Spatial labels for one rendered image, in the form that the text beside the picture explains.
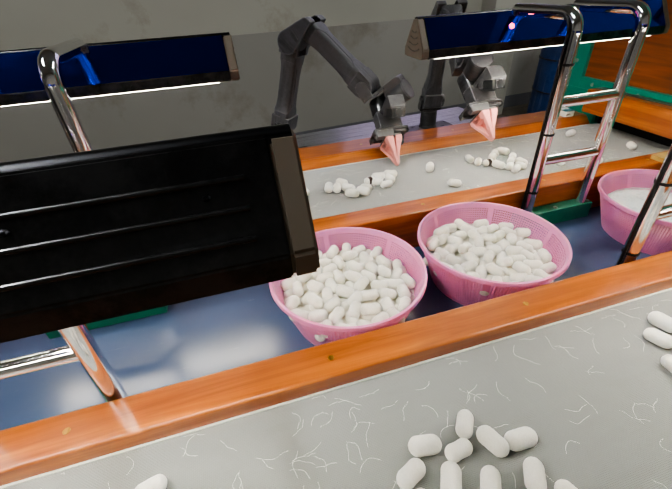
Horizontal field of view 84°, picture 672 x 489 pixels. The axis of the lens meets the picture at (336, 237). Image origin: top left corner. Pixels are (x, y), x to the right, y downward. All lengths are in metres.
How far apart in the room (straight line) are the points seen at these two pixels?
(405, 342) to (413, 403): 0.08
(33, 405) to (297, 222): 0.62
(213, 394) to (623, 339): 0.56
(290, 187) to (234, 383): 0.36
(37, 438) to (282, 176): 0.46
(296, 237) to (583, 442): 0.43
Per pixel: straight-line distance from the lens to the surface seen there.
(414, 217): 0.81
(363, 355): 0.52
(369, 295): 0.63
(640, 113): 1.39
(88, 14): 3.16
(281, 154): 0.20
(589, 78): 1.58
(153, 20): 3.13
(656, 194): 0.75
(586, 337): 0.65
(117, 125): 3.25
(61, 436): 0.57
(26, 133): 3.37
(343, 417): 0.50
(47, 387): 0.77
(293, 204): 0.19
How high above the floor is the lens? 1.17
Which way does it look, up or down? 34 degrees down
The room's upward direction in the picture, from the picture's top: 3 degrees counter-clockwise
